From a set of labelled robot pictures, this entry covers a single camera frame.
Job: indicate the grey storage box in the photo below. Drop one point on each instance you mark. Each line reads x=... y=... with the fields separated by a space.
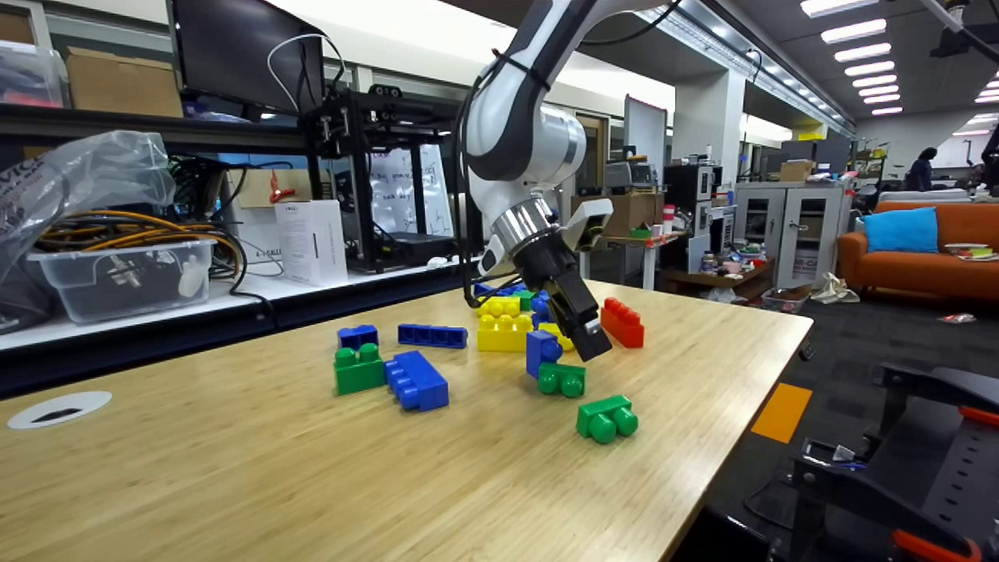
x=29 y=73

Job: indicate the black frame 3D printer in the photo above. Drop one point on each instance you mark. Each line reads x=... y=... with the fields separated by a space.
x=361 y=166

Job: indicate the red small object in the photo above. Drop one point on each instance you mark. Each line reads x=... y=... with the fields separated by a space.
x=278 y=187

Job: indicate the white shelf board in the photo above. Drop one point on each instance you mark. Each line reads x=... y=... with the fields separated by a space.
x=207 y=300

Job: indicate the narrow yellow toy block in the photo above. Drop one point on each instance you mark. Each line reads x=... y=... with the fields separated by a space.
x=504 y=336

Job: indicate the brown cardboard box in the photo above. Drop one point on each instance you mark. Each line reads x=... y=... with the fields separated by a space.
x=629 y=212
x=124 y=83

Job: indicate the square blue toy block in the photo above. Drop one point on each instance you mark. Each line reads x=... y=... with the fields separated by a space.
x=541 y=308

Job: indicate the black shelf board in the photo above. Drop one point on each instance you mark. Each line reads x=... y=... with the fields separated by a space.
x=137 y=126

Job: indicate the red toy block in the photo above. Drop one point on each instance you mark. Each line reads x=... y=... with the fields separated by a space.
x=626 y=322

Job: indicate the white cardboard box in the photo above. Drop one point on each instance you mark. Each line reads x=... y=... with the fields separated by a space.
x=311 y=240

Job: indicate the long blue toy block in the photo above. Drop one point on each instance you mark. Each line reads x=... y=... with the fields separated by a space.
x=421 y=382

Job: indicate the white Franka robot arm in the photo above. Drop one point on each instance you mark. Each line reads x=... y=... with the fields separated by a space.
x=511 y=135

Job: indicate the black metal stand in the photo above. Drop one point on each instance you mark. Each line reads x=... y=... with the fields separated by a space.
x=863 y=487

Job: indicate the orange sofa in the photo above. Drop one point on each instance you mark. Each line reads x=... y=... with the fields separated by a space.
x=925 y=267

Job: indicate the person in dark clothes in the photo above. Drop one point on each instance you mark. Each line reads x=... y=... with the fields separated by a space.
x=918 y=166

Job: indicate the green toy block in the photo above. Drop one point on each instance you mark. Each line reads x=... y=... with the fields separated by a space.
x=564 y=382
x=608 y=420
x=361 y=369
x=527 y=300

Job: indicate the small white side table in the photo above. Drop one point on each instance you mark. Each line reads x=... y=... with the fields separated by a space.
x=645 y=254

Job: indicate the ceiling light panel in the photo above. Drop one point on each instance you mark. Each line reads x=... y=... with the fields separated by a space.
x=863 y=52
x=844 y=7
x=854 y=28
x=870 y=66

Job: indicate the blue cushion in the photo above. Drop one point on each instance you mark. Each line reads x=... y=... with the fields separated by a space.
x=900 y=228

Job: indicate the orange floor marker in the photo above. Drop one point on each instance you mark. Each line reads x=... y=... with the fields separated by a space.
x=781 y=413

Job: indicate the black monitor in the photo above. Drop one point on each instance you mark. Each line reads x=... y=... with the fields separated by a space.
x=244 y=52

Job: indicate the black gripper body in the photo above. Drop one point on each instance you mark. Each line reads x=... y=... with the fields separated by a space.
x=548 y=268

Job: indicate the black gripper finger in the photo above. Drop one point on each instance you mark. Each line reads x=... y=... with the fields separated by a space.
x=581 y=328
x=592 y=300

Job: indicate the white cabinet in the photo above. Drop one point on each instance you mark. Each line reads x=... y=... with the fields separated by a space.
x=791 y=236

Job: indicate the clear plastic bag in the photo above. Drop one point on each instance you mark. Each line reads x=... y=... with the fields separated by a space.
x=73 y=187

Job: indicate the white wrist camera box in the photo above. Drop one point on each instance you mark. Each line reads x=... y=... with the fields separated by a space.
x=588 y=222

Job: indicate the clear plastic storage bin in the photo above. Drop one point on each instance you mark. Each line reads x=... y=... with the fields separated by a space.
x=121 y=283

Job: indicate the small blue toy block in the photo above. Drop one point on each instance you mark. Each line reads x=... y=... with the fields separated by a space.
x=357 y=336

